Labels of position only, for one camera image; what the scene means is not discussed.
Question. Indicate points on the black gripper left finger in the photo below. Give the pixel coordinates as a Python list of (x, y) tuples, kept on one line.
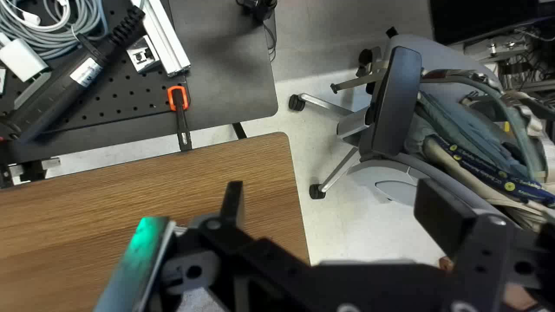
[(235, 200)]

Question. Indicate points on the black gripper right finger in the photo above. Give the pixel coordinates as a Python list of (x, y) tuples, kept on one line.
[(469, 237)]

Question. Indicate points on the pile of bags and clothes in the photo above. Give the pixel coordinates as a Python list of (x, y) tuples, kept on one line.
[(487, 148)]

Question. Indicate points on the shiny silver metal plate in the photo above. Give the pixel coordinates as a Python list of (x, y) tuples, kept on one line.
[(136, 263)]

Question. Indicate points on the black perforated board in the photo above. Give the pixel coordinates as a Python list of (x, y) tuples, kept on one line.
[(128, 101)]

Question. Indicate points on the grey office chair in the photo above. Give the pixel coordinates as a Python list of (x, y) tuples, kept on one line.
[(397, 105)]

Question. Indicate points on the black tube with label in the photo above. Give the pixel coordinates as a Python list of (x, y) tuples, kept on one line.
[(71, 79)]

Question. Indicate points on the silver table clamp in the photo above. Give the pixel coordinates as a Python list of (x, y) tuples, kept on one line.
[(27, 171)]

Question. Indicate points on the dark monitor screen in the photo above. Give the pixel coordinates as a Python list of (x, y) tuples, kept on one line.
[(487, 18)]

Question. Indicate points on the white power adapter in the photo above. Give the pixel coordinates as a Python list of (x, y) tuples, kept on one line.
[(20, 58)]

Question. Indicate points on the aluminium extrusion rail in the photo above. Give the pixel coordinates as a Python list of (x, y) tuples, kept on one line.
[(166, 37)]

